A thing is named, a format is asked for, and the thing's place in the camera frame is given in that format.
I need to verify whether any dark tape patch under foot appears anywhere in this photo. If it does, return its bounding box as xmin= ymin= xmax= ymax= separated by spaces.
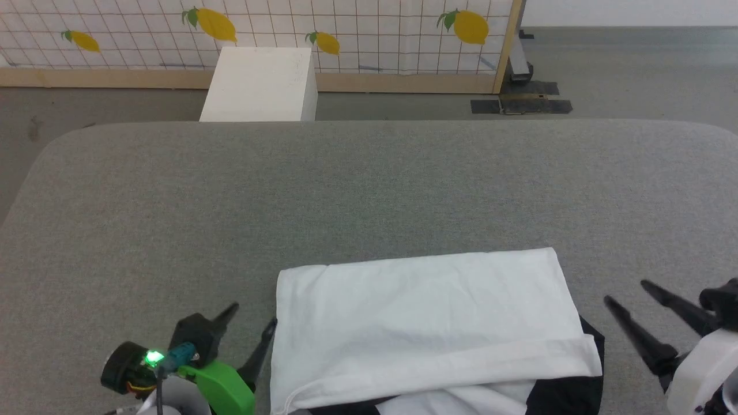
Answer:
xmin=502 ymin=81 xmax=560 ymax=96

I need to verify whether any black and white shirt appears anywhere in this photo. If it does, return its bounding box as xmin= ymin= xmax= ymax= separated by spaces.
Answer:
xmin=270 ymin=248 xmax=606 ymax=415

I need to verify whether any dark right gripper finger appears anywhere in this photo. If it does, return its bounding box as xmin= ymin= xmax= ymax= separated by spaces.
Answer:
xmin=641 ymin=279 xmax=719 ymax=337
xmin=603 ymin=295 xmax=684 ymax=376

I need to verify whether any grey metal partition foot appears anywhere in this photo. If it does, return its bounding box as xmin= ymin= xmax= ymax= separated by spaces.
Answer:
xmin=507 ymin=29 xmax=534 ymax=82

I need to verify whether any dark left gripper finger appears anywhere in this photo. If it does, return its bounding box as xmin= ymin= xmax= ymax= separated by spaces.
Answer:
xmin=239 ymin=318 xmax=278 ymax=388
xmin=212 ymin=302 xmax=240 ymax=338

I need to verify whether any lemon print partition panel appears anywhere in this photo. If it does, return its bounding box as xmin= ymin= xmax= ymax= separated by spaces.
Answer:
xmin=0 ymin=0 xmax=525 ymax=95

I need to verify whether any long black tape patch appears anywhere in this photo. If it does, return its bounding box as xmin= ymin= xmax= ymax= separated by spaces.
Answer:
xmin=500 ymin=99 xmax=573 ymax=115

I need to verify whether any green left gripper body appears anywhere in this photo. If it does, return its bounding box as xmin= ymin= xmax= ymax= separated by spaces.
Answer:
xmin=179 ymin=360 xmax=256 ymax=415

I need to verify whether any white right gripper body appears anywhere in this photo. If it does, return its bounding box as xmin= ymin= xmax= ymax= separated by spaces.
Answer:
xmin=665 ymin=329 xmax=738 ymax=415

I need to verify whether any white box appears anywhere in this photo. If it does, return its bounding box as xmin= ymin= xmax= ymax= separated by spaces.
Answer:
xmin=199 ymin=47 xmax=318 ymax=122

